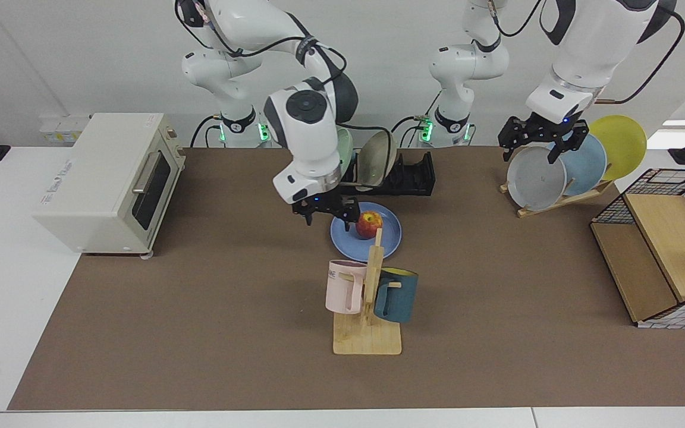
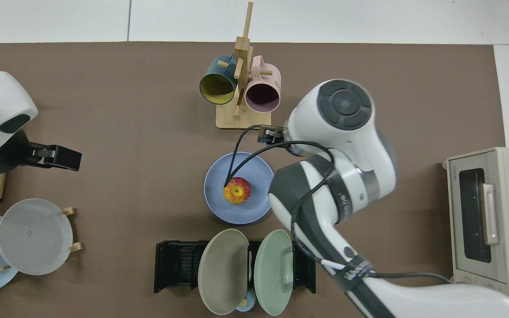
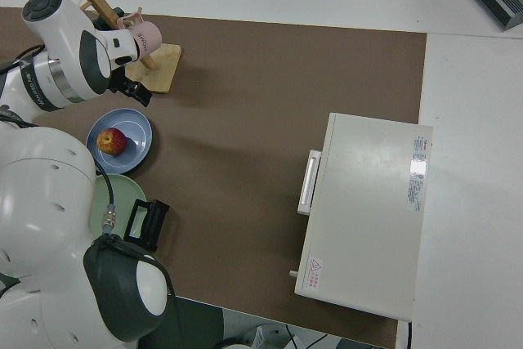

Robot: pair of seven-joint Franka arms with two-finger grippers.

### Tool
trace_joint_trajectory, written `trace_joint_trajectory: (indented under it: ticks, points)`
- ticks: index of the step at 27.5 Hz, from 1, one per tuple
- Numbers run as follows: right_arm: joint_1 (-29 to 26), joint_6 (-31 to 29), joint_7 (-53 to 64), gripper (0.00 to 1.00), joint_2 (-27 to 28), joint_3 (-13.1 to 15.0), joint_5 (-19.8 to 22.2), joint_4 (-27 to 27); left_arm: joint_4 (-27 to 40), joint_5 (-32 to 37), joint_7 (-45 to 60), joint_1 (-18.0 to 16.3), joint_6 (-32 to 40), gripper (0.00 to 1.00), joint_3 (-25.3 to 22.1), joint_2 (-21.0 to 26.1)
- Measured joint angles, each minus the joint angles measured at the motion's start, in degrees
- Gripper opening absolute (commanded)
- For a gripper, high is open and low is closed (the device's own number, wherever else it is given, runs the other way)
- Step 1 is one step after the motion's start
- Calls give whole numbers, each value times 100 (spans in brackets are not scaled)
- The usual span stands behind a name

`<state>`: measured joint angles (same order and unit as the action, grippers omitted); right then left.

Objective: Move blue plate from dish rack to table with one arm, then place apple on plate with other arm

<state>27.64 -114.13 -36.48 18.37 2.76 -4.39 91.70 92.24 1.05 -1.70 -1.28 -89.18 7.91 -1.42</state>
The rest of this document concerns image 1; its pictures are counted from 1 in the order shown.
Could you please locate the black base cable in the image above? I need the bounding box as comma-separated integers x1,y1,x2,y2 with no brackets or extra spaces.
190,114,219,149
391,89,439,149

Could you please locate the grey plate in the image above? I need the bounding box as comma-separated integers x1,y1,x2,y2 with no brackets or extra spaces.
507,146,567,212

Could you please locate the wooden plate rack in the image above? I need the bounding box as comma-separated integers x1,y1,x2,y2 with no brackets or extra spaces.
499,178,614,219

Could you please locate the pale toaster oven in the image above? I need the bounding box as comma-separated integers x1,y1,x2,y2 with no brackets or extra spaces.
32,113,187,259

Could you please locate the pink cup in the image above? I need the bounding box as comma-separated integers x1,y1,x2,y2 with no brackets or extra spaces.
325,260,368,314

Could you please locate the black dish rack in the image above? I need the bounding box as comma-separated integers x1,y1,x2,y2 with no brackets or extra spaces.
341,150,437,197

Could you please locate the brown table cloth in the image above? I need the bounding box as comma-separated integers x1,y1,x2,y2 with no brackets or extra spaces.
8,147,685,411

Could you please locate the light blue plate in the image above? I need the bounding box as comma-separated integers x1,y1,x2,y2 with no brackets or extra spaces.
548,132,608,197

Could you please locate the beige plate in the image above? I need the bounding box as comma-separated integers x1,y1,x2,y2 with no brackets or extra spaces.
357,130,398,193

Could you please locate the wooden cup stand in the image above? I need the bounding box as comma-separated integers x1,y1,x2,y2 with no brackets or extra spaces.
333,228,403,355

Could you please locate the white wall socket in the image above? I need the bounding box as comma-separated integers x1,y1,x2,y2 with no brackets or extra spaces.
39,115,91,144

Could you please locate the dark blue cup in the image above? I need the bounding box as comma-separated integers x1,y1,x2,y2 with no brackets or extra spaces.
373,267,419,324

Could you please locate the red yellow apple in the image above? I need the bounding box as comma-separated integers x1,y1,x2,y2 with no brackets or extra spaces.
356,211,384,241

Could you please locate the green plate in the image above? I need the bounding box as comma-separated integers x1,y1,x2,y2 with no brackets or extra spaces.
335,128,354,172

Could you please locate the wire basket with wooden floor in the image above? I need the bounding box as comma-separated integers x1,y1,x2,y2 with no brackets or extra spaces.
590,168,685,329

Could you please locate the yellow plate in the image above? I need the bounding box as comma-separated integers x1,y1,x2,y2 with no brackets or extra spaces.
589,115,648,181

